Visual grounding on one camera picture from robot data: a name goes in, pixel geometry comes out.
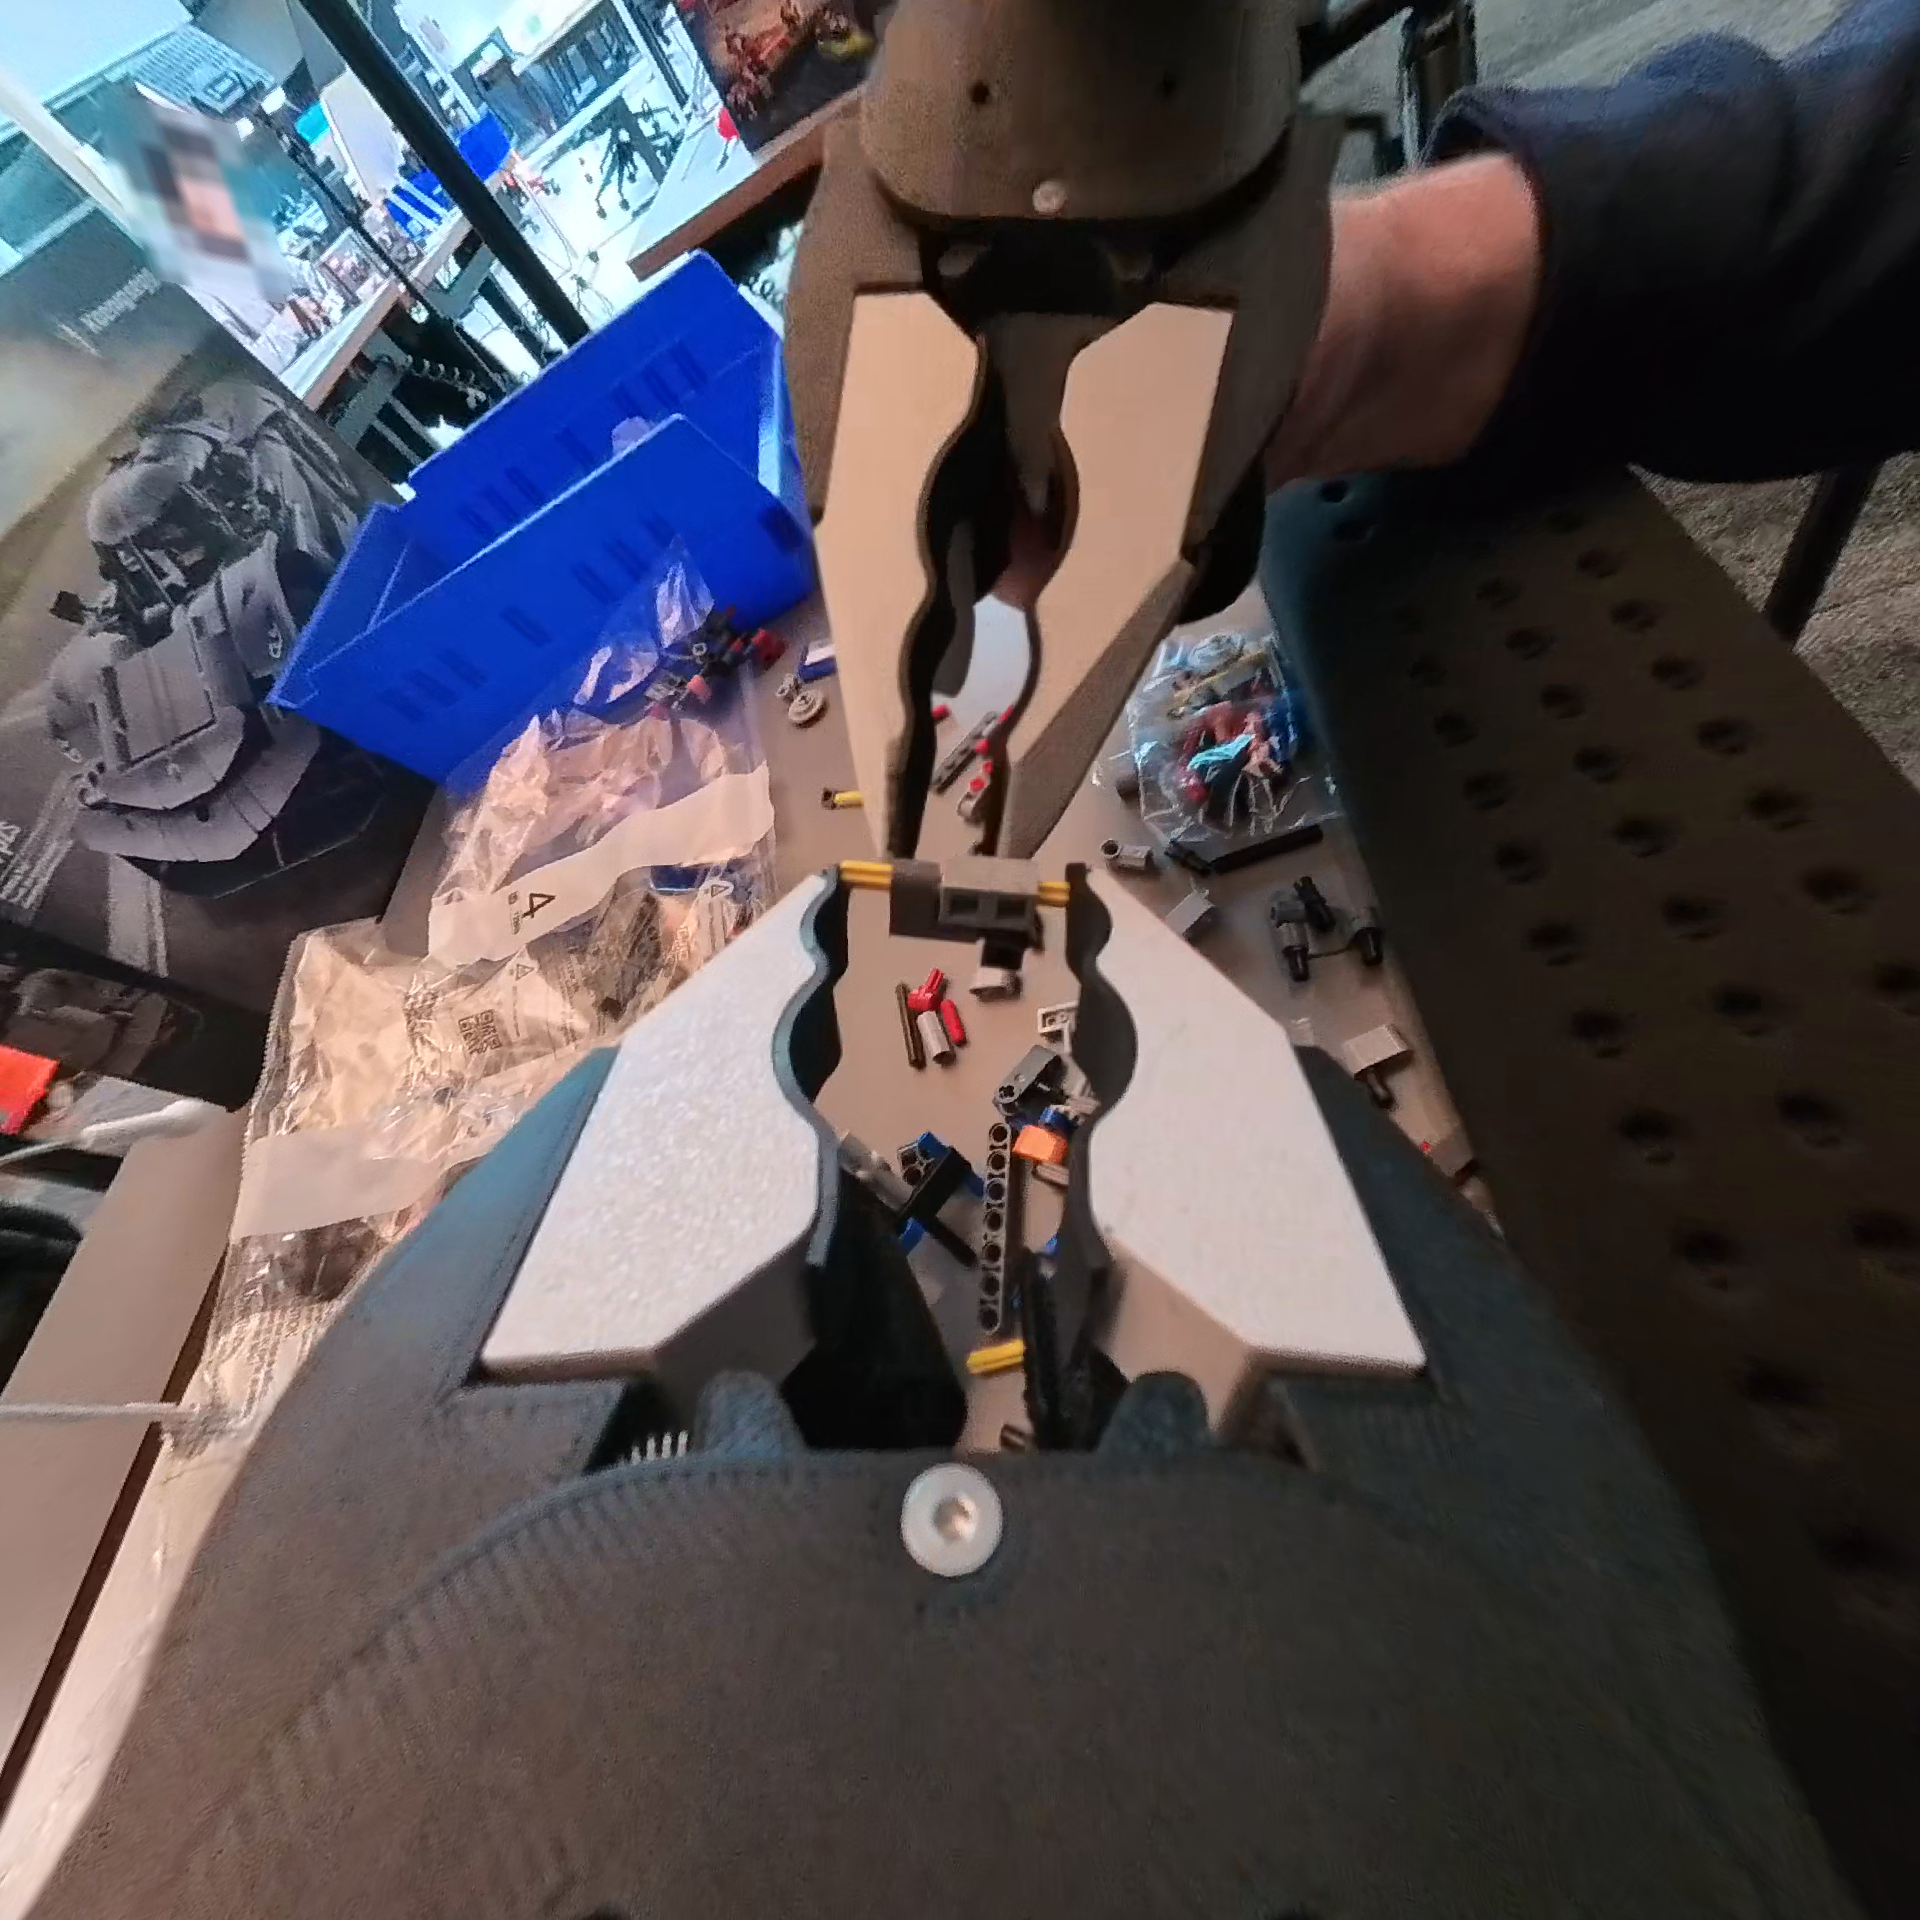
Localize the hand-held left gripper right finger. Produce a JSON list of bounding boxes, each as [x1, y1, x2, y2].
[[1024, 863, 1431, 1451]]

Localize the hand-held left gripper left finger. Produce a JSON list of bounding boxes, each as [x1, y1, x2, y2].
[[478, 867, 968, 1451]]

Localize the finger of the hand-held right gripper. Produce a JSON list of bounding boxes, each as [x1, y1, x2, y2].
[[990, 305, 1241, 857], [823, 289, 1003, 859]]

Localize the small lego subassembly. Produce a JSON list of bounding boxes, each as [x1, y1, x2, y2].
[[997, 1044, 1108, 1191]]

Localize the dark grey holed lego beam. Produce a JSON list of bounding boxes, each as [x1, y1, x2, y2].
[[979, 1119, 1024, 1338]]

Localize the person's right forearm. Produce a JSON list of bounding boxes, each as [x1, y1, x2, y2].
[[1423, 0, 1920, 486]]

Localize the grey black lego connectors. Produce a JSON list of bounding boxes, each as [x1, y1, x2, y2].
[[1339, 1024, 1488, 1194]]

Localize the blue lego pins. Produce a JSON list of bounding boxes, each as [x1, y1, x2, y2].
[[895, 1131, 981, 1256]]

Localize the black lego pins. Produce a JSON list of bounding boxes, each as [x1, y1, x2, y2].
[[1271, 873, 1385, 987]]

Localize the red lego set box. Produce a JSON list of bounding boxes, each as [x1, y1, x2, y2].
[[704, 0, 879, 154]]

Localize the dark lego set box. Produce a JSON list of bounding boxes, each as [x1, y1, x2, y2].
[[0, 300, 437, 1113]]

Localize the small bag red blue parts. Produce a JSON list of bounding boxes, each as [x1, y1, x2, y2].
[[1102, 631, 1339, 842]]

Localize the crumpled clear plastic bag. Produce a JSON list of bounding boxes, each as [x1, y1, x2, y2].
[[451, 547, 781, 812]]

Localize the wooden background desk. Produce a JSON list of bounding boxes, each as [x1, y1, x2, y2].
[[631, 90, 841, 280]]

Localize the blue plastic bin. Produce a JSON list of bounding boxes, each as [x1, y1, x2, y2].
[[270, 251, 817, 783]]

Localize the black perforated panel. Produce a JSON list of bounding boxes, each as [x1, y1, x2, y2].
[[1257, 465, 1920, 1894]]

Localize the grey cable white plug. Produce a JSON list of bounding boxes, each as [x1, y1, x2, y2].
[[0, 1099, 221, 1169]]

